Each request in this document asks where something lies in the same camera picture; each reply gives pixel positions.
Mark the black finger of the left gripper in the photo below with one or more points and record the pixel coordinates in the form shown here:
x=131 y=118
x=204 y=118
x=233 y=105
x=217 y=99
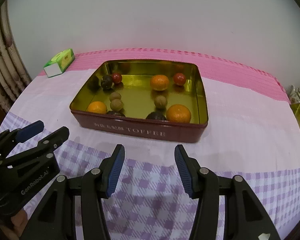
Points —
x=45 y=146
x=10 y=139

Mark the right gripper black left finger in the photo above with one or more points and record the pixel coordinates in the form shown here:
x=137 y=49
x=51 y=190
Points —
x=54 y=216

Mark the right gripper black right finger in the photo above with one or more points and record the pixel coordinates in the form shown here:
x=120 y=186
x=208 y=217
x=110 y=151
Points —
x=245 y=216

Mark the large orange front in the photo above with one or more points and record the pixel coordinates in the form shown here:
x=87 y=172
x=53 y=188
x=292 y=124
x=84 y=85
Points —
x=97 y=107

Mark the tan longan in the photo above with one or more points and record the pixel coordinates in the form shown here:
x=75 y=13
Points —
x=114 y=96
x=116 y=105

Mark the dark brown fruit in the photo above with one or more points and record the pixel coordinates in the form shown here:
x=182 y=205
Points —
x=106 y=82
x=156 y=116

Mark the red tomato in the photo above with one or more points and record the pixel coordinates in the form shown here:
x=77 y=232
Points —
x=116 y=78
x=179 y=79

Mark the green longan lone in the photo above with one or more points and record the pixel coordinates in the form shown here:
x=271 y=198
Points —
x=160 y=102

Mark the orange mandarin with stem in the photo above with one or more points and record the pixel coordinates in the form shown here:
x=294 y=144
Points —
x=159 y=82

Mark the person hand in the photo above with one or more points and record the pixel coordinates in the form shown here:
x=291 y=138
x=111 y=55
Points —
x=13 y=227

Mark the green tissue box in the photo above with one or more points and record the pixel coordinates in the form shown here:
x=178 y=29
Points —
x=59 y=63

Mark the pink purple checkered tablecloth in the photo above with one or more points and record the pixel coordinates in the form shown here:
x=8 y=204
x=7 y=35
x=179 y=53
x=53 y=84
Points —
x=252 y=131

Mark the red toffee tin box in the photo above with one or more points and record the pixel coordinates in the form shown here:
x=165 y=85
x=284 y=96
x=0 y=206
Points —
x=138 y=100

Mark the bamboo chair frame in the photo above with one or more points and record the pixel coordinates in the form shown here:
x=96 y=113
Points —
x=14 y=77

